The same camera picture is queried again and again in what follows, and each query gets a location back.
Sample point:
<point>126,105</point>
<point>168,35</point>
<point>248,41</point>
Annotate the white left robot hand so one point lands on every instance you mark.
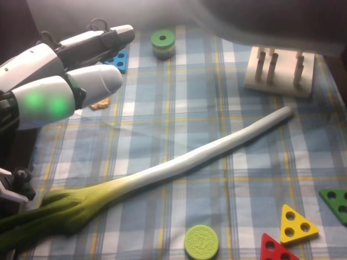
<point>29,65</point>

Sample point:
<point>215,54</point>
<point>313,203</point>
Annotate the green white leek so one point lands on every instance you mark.
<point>189,159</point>

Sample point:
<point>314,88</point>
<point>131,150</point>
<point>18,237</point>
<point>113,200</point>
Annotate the orange toy biscuit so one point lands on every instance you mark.
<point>101,104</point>

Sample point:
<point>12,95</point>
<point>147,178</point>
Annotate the blue triangle block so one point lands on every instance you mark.
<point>119,62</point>

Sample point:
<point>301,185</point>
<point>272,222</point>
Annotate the blue plaid cloth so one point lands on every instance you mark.
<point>189,113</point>

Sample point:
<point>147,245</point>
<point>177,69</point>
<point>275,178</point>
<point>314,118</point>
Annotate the green toy sandwich cookie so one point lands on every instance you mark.
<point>201,241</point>

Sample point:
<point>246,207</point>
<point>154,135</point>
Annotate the wooden peg board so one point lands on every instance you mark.
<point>282,86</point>

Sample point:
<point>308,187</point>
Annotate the red triangle block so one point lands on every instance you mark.
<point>273,250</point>

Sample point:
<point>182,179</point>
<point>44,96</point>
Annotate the yellow triangle block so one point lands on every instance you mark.
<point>296,223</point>

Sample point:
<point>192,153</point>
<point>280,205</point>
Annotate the green triangle block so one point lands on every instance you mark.
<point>337,205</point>

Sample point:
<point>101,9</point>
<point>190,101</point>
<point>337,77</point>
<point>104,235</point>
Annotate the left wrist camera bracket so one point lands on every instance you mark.
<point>13,189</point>

